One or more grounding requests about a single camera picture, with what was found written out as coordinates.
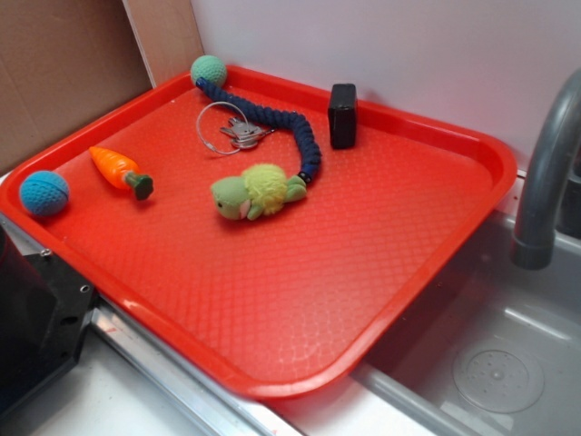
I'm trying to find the grey sink faucet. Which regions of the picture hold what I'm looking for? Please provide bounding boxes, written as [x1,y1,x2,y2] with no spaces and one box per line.
[510,71,580,270]

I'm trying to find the small black box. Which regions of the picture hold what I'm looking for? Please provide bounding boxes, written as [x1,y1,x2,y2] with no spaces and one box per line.
[328,84,358,150]

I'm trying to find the orange toy carrot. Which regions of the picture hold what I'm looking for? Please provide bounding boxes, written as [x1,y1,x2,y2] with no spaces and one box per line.
[89,146,153,201]

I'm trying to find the navy braided rope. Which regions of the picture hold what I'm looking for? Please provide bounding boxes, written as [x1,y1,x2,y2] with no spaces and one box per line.
[195,76,323,185]

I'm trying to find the green plush turtle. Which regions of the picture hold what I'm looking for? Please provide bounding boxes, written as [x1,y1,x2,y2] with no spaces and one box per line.
[211,163,307,221]

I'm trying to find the grey plastic sink basin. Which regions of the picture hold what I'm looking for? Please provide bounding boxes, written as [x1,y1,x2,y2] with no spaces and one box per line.
[353,213,580,435]

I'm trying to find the silver keys on wire ring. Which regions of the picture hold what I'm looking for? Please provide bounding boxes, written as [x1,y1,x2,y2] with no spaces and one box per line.
[195,102,276,155]

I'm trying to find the red plastic tray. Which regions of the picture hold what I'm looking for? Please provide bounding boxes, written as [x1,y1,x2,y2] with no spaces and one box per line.
[1,66,517,399]

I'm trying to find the blue rubber ball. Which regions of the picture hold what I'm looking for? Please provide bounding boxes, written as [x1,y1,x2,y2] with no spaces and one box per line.
[19,170,70,216]

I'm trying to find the brown cardboard panel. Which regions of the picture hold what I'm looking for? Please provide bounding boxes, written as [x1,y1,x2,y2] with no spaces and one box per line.
[1,1,203,173]

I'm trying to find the green rubber ball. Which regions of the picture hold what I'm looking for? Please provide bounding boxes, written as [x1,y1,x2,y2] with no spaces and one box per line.
[190,54,228,87]

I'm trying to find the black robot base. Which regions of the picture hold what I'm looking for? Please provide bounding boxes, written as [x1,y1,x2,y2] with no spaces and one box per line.
[1,230,96,418]

